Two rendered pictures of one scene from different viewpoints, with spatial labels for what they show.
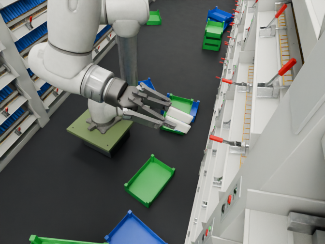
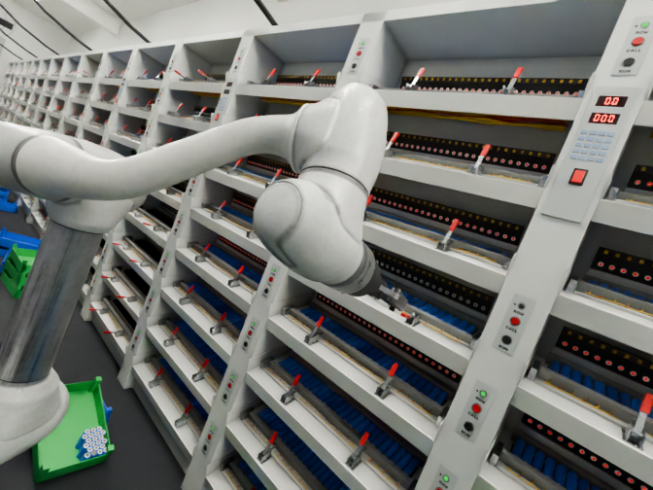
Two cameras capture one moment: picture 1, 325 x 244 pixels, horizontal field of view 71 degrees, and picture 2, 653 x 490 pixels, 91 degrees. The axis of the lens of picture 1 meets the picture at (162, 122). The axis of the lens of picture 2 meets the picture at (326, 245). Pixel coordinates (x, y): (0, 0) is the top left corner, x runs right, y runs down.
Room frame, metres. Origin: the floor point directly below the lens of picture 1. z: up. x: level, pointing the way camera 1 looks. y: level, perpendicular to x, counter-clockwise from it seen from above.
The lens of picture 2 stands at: (0.29, 0.65, 1.09)
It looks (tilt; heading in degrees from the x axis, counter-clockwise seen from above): 3 degrees down; 294
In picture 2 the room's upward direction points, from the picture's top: 22 degrees clockwise
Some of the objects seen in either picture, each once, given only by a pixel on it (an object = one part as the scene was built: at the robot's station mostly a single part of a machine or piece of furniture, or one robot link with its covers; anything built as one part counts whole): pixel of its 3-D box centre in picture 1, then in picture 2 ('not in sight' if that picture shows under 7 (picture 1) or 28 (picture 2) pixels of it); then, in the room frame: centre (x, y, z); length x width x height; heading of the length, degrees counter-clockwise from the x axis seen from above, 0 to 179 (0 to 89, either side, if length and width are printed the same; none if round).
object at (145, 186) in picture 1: (150, 179); not in sight; (0.72, 0.05, 0.04); 0.30 x 0.20 x 0.08; 148
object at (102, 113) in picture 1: (102, 103); not in sight; (1.04, 0.40, 0.39); 0.18 x 0.16 x 0.22; 102
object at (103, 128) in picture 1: (101, 119); not in sight; (1.03, 0.42, 0.26); 0.22 x 0.18 x 0.06; 146
